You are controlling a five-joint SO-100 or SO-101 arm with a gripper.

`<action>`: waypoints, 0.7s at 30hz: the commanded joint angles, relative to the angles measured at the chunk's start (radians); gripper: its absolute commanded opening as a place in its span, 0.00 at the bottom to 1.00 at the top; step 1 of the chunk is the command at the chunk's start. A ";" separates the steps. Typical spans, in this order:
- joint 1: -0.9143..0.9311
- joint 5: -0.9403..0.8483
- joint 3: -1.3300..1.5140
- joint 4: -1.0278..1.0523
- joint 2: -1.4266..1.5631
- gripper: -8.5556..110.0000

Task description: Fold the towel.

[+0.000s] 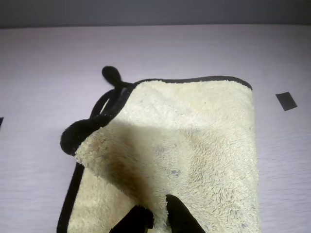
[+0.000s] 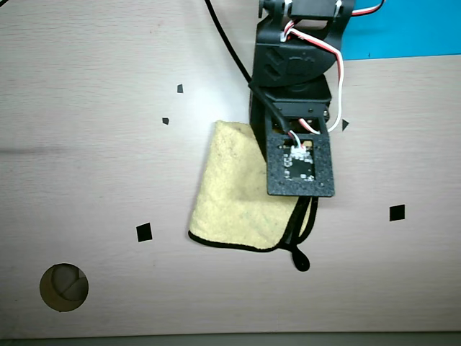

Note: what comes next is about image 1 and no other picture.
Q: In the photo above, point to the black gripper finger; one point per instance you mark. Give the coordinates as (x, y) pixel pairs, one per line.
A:
(132, 222)
(181, 218)

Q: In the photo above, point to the yellow towel with black trim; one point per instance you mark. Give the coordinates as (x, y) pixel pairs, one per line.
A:
(194, 145)

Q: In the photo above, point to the square black tape mark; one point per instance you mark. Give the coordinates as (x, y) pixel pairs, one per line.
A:
(286, 102)

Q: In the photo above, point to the small black tape mark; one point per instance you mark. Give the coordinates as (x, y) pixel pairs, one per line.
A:
(1, 121)

